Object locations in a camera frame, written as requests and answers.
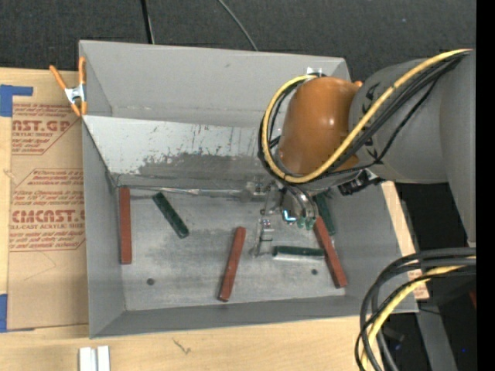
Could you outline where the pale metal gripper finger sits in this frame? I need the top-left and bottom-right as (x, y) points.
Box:
(237, 181), (271, 203)
(251, 217), (276, 257)

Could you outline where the dark green flat block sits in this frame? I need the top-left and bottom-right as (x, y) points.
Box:
(152, 192), (190, 240)
(271, 245), (325, 258)
(313, 193), (336, 236)

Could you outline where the red-brown flat block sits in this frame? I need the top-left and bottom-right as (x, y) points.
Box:
(118, 186), (133, 266)
(312, 216), (349, 289)
(217, 226), (248, 303)

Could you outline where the grey metal bin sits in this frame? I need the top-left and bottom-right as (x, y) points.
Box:
(78, 39), (419, 340)

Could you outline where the brown cardboard board, red print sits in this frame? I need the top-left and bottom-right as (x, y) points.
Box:
(0, 66), (90, 332)

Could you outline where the black cylinder on white bracket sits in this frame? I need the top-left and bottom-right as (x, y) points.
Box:
(338, 169), (384, 197)

